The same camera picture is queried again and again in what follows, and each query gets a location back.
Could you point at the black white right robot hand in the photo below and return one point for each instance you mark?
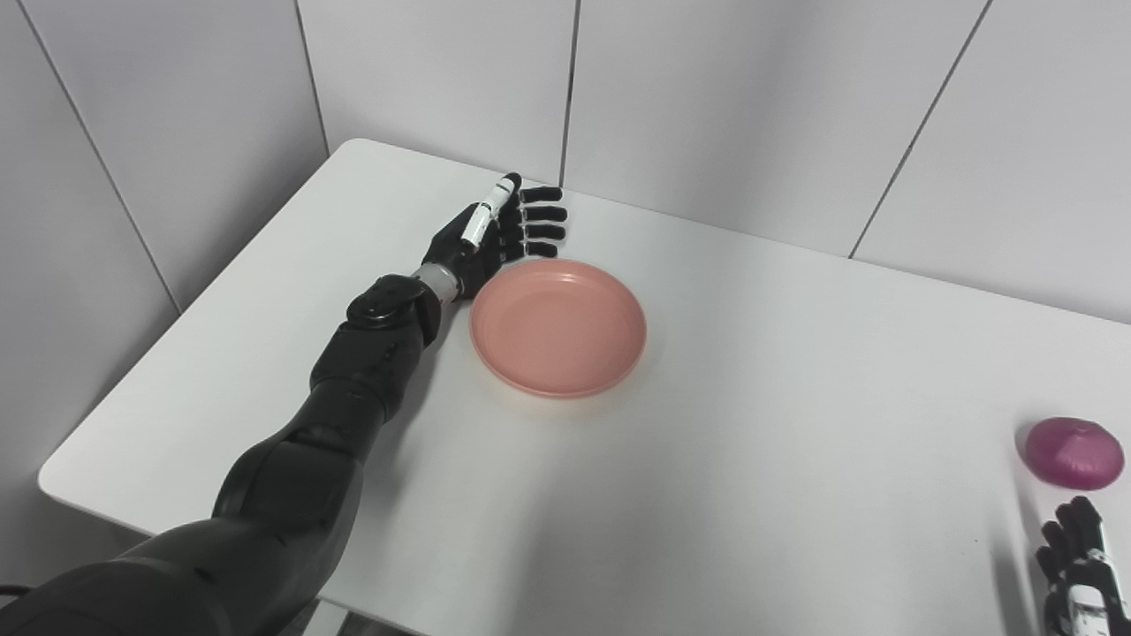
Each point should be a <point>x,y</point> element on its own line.
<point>1082,583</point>

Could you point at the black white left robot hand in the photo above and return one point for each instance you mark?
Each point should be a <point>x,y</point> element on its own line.
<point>473,243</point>

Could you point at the pink round plate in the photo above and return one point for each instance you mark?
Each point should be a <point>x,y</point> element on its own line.
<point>557,325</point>

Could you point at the purple red onion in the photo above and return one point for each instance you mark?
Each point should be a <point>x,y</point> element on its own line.
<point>1074,452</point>

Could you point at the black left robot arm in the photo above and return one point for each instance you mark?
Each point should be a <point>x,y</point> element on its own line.
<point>292,477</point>

